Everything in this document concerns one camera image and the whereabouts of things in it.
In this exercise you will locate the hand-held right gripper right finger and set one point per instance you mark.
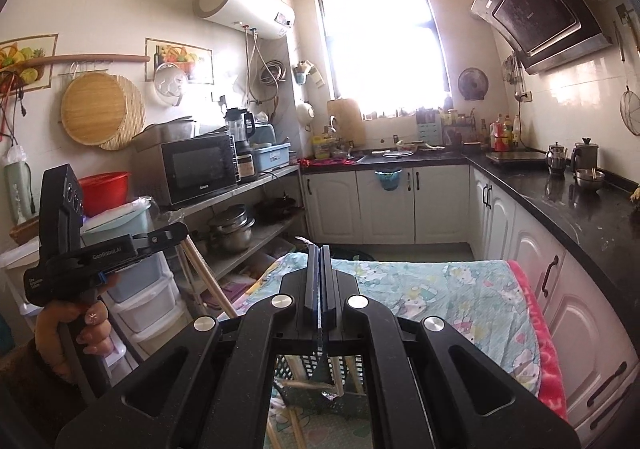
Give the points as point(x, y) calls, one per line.
point(327, 279)

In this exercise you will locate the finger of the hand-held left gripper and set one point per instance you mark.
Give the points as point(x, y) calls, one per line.
point(165, 236)

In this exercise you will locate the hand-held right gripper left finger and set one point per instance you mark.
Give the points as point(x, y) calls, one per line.
point(312, 279)

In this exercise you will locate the bamboo chopstick pair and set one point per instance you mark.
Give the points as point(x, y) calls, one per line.
point(207, 279)

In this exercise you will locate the green plastic utensil basket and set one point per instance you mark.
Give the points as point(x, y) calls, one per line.
point(305, 396)

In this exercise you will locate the person's left forearm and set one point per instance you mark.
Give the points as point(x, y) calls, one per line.
point(30, 374)

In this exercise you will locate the person's left hand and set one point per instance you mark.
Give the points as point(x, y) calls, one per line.
point(92, 321)

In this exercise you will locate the pastel plastic drawer tower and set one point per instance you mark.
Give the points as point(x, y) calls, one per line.
point(145, 279)

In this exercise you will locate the green thermos bottle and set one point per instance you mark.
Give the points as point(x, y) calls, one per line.
point(20, 194)

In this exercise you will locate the red plastic bucket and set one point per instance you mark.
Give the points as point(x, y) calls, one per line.
point(107, 194)

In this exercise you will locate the stainless steel pot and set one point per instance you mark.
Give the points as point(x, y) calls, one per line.
point(230, 231)

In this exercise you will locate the black microwave oven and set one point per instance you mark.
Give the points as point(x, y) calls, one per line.
point(200, 169)

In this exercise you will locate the black frying pan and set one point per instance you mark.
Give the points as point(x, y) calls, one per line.
point(275, 209)

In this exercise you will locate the cartoon-print blanket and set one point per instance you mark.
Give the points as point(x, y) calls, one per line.
point(425, 289)

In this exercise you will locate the steel rectangular pan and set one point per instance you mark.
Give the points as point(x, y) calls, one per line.
point(165, 131)

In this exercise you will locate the dark glass jar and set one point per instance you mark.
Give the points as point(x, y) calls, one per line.
point(246, 169)

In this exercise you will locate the metal storage rack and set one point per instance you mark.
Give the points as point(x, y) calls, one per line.
point(270, 177)

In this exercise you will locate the blue hanging waste bin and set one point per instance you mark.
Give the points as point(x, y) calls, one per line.
point(389, 181)

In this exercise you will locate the red cloth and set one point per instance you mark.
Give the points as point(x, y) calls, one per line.
point(320, 161)

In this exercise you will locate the round woven straw mat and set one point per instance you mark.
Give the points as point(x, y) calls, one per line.
point(132, 119)

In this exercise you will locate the round bamboo tray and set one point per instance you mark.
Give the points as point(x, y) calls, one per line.
point(92, 109)

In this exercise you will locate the blue plastic bin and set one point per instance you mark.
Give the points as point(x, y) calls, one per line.
point(272, 159)

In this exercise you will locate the blender jug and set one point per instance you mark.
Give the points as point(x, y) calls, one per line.
point(239, 129)

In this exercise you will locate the white round plastic cover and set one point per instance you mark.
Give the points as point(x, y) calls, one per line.
point(170, 84)

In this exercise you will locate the wooden cutting board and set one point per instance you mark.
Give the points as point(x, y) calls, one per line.
point(347, 121)

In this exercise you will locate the white hanging colander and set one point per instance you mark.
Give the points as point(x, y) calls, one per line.
point(306, 113)

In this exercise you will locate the wooden rolling pin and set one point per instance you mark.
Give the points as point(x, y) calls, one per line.
point(90, 58)

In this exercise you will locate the induction cooktop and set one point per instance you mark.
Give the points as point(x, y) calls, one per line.
point(515, 157)

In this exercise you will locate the pink fleece blanket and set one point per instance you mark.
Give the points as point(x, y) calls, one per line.
point(542, 344)

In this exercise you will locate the group of condiment bottles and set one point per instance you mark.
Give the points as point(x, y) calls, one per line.
point(502, 136)

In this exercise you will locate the black kitchen countertop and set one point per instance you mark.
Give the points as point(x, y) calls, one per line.
point(550, 199)

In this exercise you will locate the kitchen window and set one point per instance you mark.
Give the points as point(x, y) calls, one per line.
point(380, 44)

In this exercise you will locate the white water heater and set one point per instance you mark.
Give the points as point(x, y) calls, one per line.
point(240, 4)

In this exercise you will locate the small steel teapot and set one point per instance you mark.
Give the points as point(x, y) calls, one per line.
point(556, 160)

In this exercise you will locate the small hanging kitchen tools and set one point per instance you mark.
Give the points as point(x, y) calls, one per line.
point(510, 69)

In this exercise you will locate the steel bowl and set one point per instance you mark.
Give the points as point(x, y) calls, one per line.
point(590, 181)

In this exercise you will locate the steel kettle with black knob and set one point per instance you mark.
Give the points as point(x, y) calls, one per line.
point(585, 156)

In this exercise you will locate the pile of dried roots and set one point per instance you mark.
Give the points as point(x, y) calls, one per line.
point(635, 194)

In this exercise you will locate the black range hood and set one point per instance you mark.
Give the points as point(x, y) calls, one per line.
point(535, 14)

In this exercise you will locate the fruit wall poster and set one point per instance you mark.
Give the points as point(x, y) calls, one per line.
point(175, 51)
point(25, 59)

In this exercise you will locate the white wall-mounted holder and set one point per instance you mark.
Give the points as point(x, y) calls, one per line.
point(302, 74)

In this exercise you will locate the small round wall fan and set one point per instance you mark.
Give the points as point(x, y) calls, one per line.
point(472, 84)

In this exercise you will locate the wall socket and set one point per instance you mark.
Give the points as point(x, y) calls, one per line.
point(525, 96)

